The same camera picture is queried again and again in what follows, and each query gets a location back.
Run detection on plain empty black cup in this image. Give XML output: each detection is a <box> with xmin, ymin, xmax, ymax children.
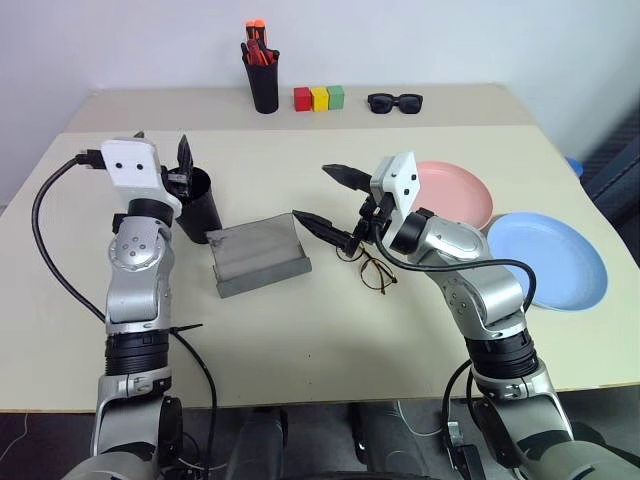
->
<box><xmin>174</xmin><ymin>167</ymin><xmax>223</xmax><ymax>245</ymax></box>

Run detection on grey glasses case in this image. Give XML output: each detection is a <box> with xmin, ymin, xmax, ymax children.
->
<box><xmin>205</xmin><ymin>212</ymin><xmax>313</xmax><ymax>299</ymax></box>

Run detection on thin white floor cable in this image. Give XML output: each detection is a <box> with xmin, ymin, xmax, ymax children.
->
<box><xmin>398</xmin><ymin>403</ymin><xmax>447</xmax><ymax>437</ymax></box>

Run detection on black cup holding markers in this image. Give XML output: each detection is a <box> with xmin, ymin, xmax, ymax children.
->
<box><xmin>243</xmin><ymin>58</ymin><xmax>281</xmax><ymax>115</ymax></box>

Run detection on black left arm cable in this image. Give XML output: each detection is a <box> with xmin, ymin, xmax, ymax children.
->
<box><xmin>31</xmin><ymin>147</ymin><xmax>220</xmax><ymax>474</ymax></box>

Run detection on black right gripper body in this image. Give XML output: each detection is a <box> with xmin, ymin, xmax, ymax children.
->
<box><xmin>349</xmin><ymin>185</ymin><xmax>396</xmax><ymax>252</ymax></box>

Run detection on pink plate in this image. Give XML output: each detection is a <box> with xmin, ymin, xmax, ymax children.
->
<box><xmin>412</xmin><ymin>160</ymin><xmax>495</xmax><ymax>232</ymax></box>

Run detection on black sunglasses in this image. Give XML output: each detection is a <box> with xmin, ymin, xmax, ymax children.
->
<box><xmin>366</xmin><ymin>92</ymin><xmax>425</xmax><ymax>117</ymax></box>

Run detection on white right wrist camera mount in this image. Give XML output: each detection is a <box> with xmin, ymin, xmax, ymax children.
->
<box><xmin>369</xmin><ymin>151</ymin><xmax>419</xmax><ymax>237</ymax></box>

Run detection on dark grey rounded shape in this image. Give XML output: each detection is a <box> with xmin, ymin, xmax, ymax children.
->
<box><xmin>348</xmin><ymin>401</ymin><xmax>435</xmax><ymax>480</ymax></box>
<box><xmin>225</xmin><ymin>406</ymin><xmax>291</xmax><ymax>480</ymax></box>

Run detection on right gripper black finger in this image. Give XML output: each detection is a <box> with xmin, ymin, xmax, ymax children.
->
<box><xmin>321</xmin><ymin>162</ymin><xmax>374</xmax><ymax>192</ymax></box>
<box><xmin>292</xmin><ymin>209</ymin><xmax>359</xmax><ymax>254</ymax></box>

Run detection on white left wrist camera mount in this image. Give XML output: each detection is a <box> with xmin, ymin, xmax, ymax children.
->
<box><xmin>99</xmin><ymin>138</ymin><xmax>182</xmax><ymax>214</ymax></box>

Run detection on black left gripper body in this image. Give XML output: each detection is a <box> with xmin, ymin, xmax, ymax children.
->
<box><xmin>159</xmin><ymin>164</ymin><xmax>197</xmax><ymax>202</ymax></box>

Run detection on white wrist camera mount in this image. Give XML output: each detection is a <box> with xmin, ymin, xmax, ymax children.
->
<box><xmin>369</xmin><ymin>151</ymin><xmax>419</xmax><ymax>237</ymax></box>
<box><xmin>99</xmin><ymin>138</ymin><xmax>182</xmax><ymax>214</ymax></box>

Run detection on blue plate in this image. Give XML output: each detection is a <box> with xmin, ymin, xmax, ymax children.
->
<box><xmin>485</xmin><ymin>211</ymin><xmax>610</xmax><ymax>313</ymax></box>

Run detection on tortoiseshell eyeglasses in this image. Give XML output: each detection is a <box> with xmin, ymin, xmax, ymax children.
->
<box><xmin>335</xmin><ymin>241</ymin><xmax>399</xmax><ymax>297</ymax></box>

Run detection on dark chair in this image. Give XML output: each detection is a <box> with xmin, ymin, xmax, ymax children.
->
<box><xmin>581</xmin><ymin>106</ymin><xmax>640</xmax><ymax>227</ymax></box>

